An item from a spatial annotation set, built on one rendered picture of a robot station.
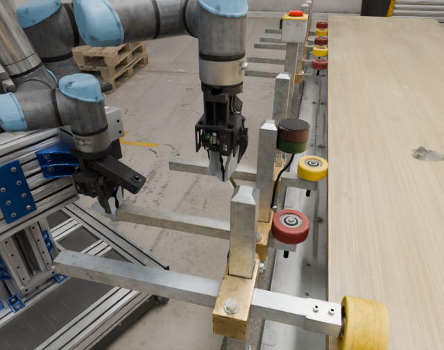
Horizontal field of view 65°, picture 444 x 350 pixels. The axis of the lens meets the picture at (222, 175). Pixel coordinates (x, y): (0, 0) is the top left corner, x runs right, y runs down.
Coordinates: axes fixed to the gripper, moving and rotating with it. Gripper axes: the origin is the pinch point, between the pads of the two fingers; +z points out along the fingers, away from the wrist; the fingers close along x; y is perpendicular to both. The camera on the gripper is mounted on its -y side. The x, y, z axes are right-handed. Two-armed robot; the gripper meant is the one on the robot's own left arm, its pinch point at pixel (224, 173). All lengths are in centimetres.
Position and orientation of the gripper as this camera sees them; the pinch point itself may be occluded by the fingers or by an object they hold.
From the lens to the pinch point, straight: 71.5
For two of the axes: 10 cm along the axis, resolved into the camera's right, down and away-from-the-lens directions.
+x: 9.7, 1.4, -2.0
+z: 0.0, 8.3, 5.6
